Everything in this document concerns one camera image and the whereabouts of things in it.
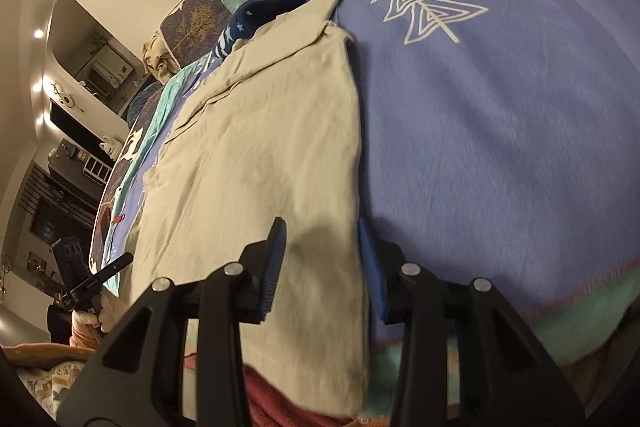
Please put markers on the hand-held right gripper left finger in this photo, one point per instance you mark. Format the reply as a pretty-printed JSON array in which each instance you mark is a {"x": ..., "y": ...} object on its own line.
[{"x": 274, "y": 267}]

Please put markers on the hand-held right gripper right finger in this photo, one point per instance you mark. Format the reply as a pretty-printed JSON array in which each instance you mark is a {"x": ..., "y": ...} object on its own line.
[{"x": 372, "y": 277}]

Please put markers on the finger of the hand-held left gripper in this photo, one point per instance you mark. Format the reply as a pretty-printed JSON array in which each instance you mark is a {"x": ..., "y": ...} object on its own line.
[{"x": 107, "y": 271}]

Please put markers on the beige shirt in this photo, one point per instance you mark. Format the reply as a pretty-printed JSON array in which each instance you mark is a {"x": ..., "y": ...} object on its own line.
[{"x": 260, "y": 147}]

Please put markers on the person's left hand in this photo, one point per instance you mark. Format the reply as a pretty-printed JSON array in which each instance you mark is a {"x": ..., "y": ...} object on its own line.
[{"x": 92, "y": 319}]

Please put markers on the person's printed clothing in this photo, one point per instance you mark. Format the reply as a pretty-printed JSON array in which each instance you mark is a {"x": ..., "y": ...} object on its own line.
[{"x": 45, "y": 382}]

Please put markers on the red knit cloth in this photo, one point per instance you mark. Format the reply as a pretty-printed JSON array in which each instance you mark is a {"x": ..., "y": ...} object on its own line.
[{"x": 280, "y": 399}]

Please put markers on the black television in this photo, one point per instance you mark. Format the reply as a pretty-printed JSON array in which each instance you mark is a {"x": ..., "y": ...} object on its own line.
[{"x": 70, "y": 123}]

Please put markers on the teal textured throw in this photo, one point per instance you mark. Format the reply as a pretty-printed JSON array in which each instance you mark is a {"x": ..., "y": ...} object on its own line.
[{"x": 147, "y": 102}]

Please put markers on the purple printed blanket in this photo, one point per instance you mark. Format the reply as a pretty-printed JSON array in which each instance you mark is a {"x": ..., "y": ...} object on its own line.
[{"x": 475, "y": 132}]

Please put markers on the crumpled beige cloth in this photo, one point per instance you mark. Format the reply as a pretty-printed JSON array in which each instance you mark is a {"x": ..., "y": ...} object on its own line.
[{"x": 157, "y": 57}]

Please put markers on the navy star-print cloth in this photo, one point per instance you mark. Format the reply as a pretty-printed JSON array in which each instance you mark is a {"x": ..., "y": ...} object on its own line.
[{"x": 265, "y": 12}]

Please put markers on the dark tree-print pillow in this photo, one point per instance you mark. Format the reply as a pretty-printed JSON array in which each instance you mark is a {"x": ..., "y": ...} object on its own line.
[{"x": 197, "y": 17}]

